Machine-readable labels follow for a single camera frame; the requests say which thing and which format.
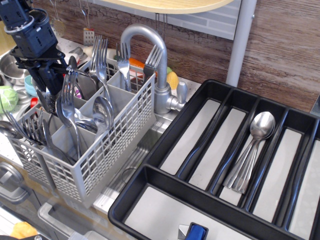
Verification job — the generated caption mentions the steel fork back middle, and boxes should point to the steel fork back middle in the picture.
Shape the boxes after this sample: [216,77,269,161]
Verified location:
[116,43,132,92]

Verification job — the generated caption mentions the steel fork front centre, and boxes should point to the steel fork front centre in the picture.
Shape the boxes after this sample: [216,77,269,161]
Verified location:
[61,71,82,159]

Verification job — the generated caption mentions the steel fork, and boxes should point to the steel fork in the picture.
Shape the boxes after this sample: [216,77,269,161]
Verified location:
[61,71,82,159]
[116,43,132,92]
[89,35,112,104]

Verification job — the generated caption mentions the steel cooking pot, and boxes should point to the steel cooking pot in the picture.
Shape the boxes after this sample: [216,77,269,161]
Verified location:
[0,53,30,86]

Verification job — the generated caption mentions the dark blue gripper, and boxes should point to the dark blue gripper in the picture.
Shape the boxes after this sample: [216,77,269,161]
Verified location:
[3,8,68,95]

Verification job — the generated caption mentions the black cutlery tray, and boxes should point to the black cutlery tray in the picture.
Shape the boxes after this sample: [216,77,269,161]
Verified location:
[108,80,320,240]

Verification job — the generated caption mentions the blue object bottom edge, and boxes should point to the blue object bottom edge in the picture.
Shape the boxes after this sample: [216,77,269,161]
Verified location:
[177,222,209,240]

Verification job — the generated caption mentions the yellow object bottom left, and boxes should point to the yellow object bottom left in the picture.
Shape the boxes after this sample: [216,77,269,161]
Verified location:
[10,221,38,240]

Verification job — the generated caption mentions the yellow toy corn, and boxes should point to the yellow toy corn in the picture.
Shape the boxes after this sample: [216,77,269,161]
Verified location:
[166,71,179,90]

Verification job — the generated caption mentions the big steel spoon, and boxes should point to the big steel spoon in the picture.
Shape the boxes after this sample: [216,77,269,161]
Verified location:
[45,88,60,115]

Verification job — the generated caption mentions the steel spoon centre compartment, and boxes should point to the steel spoon centre compartment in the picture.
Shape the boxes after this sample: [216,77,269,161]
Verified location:
[92,96,115,140]

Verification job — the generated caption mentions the grey plastic cutlery basket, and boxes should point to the grey plastic cutlery basket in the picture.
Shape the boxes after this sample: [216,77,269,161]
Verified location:
[10,59,156,208]

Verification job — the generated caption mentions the teal toy bowl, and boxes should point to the teal toy bowl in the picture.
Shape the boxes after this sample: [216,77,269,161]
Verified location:
[24,75,37,97]

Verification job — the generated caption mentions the steel fork back left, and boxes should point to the steel fork back left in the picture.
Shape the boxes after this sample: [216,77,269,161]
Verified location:
[89,35,112,104]

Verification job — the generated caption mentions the wooden shelf board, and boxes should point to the wooden shelf board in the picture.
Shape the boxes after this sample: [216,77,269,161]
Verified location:
[103,0,233,15]

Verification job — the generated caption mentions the stacked steel spoons in tray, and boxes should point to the stacked steel spoons in tray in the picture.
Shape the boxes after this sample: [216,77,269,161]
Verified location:
[223,111,276,194]

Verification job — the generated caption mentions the steel spoon far left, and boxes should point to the steel spoon far left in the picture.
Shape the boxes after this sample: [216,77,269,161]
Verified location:
[0,120,23,139]

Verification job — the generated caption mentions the black handled fork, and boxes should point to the black handled fork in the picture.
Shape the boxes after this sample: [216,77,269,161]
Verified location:
[143,44,163,82]

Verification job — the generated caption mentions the silver sink faucet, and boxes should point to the silver sink faucet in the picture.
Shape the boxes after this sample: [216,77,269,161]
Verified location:
[120,24,188,114]

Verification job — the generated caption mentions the green toy cabbage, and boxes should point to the green toy cabbage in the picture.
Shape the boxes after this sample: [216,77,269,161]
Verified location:
[0,85,19,114]

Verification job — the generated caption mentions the orange toy carrot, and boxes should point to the orange toy carrot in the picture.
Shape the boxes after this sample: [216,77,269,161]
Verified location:
[129,57,145,69]

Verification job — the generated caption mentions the small hanging grater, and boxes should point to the small hanging grater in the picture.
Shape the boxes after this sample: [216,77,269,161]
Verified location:
[83,27,95,47]

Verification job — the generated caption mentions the steel forks front left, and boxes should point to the steel forks front left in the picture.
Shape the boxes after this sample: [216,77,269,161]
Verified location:
[4,110,45,146]

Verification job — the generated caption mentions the steel spoon top left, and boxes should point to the steel spoon top left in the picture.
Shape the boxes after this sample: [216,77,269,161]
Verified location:
[31,77,41,97]

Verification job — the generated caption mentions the hanging round strainer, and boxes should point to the hanging round strainer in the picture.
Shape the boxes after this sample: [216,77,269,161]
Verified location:
[50,17,66,37]

